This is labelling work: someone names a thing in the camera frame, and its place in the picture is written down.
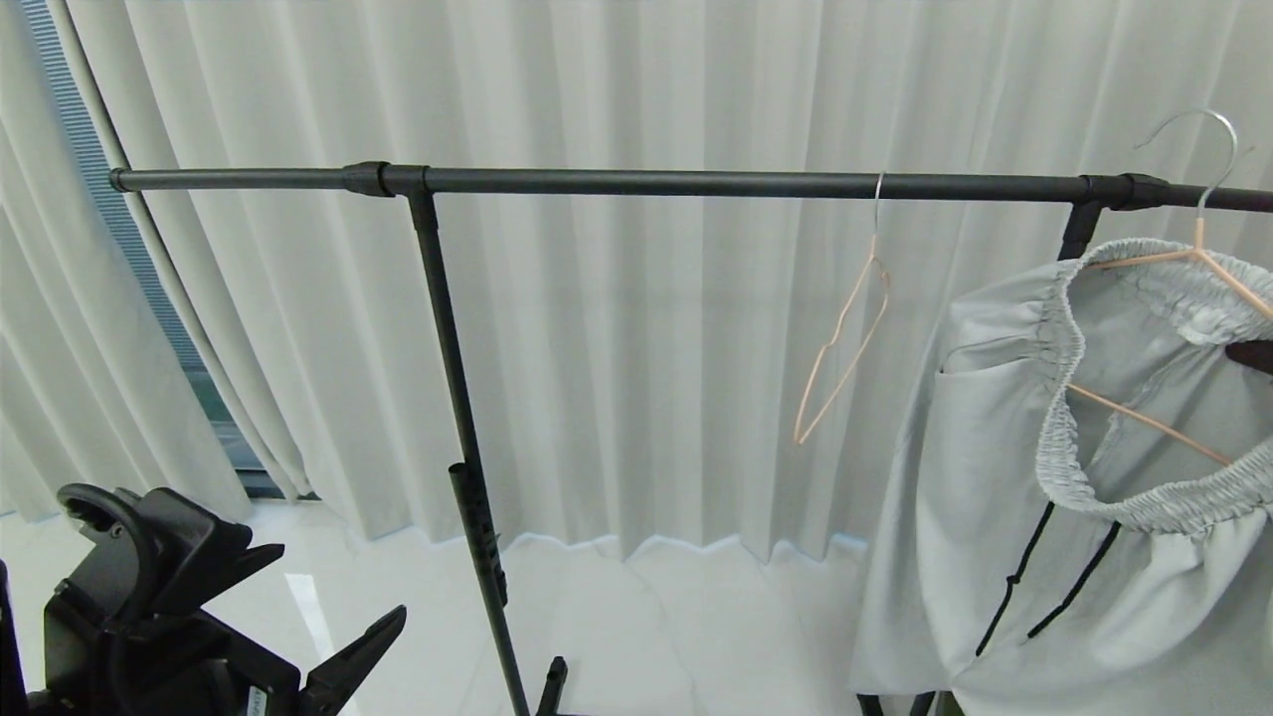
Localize black clothes rack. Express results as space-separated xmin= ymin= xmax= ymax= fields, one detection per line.
xmin=107 ymin=161 xmax=1273 ymax=716

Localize pale grey shorts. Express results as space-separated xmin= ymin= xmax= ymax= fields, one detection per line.
xmin=850 ymin=237 xmax=1273 ymax=716

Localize window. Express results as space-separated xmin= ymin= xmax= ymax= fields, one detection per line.
xmin=20 ymin=0 xmax=319 ymax=500

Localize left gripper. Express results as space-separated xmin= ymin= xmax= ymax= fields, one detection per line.
xmin=45 ymin=582 xmax=409 ymax=716

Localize white curtain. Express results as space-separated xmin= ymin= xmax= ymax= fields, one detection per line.
xmin=0 ymin=0 xmax=255 ymax=523
xmin=65 ymin=0 xmax=1273 ymax=563

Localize pink clothes hanger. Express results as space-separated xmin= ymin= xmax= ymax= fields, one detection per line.
xmin=793 ymin=174 xmax=892 ymax=446
xmin=1066 ymin=107 xmax=1273 ymax=468

